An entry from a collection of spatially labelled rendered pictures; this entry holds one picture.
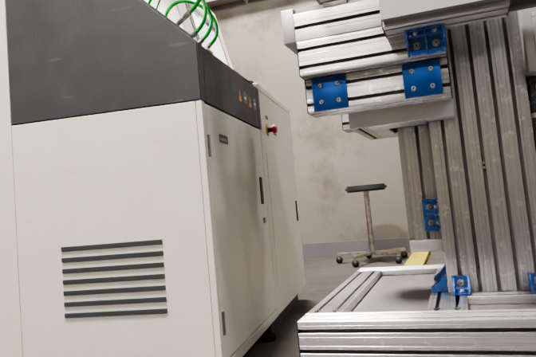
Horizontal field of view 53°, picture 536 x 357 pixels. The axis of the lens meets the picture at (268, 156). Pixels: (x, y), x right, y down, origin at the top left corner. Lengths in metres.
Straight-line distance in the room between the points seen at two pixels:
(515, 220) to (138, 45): 1.09
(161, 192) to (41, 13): 0.64
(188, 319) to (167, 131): 0.50
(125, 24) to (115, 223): 0.55
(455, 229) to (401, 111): 0.34
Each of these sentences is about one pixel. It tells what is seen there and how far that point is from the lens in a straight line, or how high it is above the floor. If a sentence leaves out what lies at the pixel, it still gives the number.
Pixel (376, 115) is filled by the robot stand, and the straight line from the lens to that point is 1.46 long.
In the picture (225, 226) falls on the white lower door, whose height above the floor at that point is 0.45.
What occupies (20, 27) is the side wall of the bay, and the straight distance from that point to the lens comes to 1.76.
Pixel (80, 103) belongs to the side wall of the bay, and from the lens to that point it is 1.60.
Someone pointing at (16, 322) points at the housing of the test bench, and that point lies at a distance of 1.72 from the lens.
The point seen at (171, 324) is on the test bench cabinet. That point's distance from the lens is 1.49.
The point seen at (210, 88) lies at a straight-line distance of 1.53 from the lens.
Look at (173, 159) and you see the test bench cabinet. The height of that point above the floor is 0.64.
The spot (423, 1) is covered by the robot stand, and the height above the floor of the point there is 0.90.
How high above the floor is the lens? 0.50
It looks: 5 degrees up
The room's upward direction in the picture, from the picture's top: 5 degrees counter-clockwise
